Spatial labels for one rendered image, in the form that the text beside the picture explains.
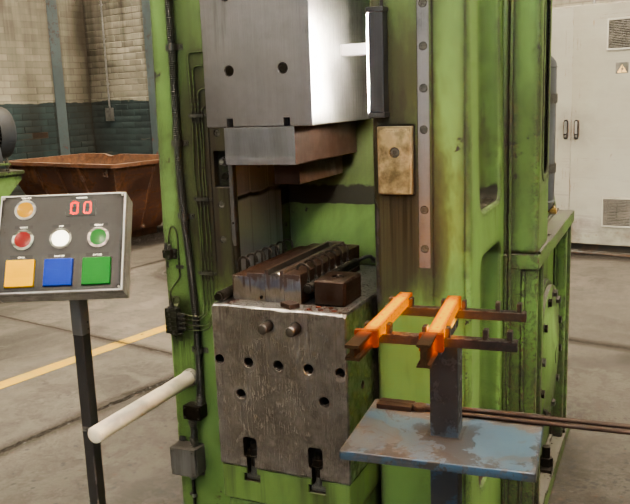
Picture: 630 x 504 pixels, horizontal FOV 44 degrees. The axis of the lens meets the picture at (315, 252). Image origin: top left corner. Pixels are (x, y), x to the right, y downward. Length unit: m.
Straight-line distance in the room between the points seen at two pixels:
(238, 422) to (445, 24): 1.14
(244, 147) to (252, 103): 0.11
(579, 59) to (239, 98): 5.32
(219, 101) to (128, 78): 9.14
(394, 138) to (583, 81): 5.18
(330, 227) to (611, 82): 4.83
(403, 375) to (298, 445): 0.33
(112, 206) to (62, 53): 9.39
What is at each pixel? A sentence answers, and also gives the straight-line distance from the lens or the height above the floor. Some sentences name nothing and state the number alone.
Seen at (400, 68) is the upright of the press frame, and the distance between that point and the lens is 2.00.
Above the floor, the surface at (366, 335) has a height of 0.98.
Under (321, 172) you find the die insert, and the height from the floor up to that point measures 1.23.
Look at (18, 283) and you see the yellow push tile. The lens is 2.19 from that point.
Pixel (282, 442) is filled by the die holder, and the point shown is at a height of 0.56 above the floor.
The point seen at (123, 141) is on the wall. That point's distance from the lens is 11.33.
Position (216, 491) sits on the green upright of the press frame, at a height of 0.26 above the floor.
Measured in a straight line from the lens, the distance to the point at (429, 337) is 1.49.
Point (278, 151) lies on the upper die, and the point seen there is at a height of 1.30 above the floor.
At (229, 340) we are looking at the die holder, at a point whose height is 0.82.
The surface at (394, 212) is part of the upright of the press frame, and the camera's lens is 2.03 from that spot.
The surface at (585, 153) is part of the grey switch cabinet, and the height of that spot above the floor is 0.88.
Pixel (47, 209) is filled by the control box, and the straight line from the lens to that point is 2.25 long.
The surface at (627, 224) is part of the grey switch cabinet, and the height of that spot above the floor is 0.29.
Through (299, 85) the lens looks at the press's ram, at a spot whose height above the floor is 1.46.
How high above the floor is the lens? 1.44
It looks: 11 degrees down
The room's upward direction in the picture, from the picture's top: 2 degrees counter-clockwise
